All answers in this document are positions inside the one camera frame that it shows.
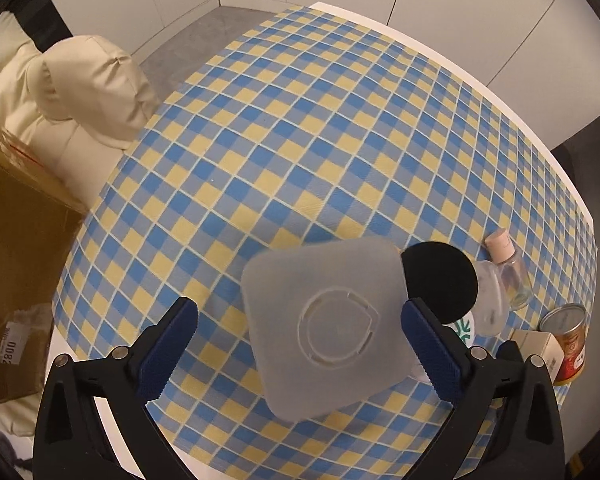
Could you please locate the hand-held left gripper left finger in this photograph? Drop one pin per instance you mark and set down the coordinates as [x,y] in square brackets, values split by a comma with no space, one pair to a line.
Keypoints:
[167,350]

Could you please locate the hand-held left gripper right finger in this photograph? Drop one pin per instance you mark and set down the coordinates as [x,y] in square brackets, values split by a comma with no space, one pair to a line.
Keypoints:
[432,355]

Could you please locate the white round jar green print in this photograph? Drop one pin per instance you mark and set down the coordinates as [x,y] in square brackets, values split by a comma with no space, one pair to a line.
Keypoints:
[464,330]

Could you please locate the black round compact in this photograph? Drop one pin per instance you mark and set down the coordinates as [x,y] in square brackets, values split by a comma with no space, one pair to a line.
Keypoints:
[440,280]

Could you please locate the small cream carton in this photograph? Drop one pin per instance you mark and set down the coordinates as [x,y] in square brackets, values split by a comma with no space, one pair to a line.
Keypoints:
[535,342]

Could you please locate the translucent square plastic container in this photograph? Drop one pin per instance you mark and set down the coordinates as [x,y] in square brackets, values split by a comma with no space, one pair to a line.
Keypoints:
[330,330]

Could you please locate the brown cardboard box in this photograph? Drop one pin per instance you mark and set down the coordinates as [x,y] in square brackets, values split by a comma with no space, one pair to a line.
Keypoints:
[25,240]

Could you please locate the small clear bottle pink cap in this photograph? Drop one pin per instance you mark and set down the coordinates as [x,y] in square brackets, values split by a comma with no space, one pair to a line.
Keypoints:
[515,280]

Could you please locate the copper red tin can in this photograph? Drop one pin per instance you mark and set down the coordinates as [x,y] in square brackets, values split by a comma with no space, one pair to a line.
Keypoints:
[571,345]

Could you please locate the blue yellow checkered tablecloth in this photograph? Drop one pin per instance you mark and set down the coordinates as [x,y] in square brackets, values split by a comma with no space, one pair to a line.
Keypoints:
[290,160]

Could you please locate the white table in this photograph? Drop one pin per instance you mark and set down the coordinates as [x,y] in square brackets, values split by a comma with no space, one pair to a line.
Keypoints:
[530,125]

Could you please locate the cream padded armchair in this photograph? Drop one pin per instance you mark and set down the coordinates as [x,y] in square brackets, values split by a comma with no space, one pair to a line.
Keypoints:
[90,90]

